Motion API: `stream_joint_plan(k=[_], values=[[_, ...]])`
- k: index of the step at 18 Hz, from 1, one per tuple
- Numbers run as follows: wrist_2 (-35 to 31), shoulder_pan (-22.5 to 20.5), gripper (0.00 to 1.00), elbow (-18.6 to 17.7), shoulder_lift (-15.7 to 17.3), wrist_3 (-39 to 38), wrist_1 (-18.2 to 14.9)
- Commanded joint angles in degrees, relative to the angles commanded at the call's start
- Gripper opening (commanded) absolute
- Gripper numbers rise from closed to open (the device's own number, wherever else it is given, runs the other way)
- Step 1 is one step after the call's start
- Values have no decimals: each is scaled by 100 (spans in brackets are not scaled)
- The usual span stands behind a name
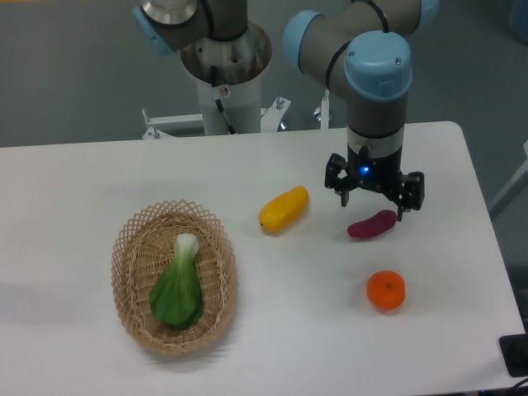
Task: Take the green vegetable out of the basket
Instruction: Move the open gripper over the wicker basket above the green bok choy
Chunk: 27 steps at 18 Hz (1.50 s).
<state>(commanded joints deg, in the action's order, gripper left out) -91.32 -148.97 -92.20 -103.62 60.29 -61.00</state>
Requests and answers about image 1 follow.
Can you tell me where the orange tangerine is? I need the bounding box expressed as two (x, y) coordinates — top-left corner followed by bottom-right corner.
(366, 271), (406, 311)

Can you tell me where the purple sweet potato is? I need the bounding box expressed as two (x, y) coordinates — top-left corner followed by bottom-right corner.
(347, 210), (397, 239)

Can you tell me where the green bok choy vegetable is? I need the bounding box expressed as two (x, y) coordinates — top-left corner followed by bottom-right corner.
(149, 233), (204, 330)

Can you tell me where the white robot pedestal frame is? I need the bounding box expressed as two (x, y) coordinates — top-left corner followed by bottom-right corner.
(141, 73), (332, 140)

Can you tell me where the black device at edge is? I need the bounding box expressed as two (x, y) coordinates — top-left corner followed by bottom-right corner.
(498, 333), (527, 378)

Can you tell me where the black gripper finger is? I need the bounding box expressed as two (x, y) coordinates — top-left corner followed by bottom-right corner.
(384, 172), (425, 222)
(324, 153), (360, 207)

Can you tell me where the yellow mango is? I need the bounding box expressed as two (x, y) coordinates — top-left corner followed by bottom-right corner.
(258, 186), (309, 234)

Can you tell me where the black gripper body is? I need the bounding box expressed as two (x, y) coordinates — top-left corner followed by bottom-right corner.
(346, 146), (403, 193)

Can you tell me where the grey table leg right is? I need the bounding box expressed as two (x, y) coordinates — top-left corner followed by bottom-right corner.
(488, 141), (527, 219)

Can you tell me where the woven wicker basket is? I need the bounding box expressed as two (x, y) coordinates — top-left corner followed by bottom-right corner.
(111, 200), (238, 356)

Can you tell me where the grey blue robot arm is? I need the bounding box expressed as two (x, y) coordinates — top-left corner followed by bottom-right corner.
(132, 1), (439, 215)

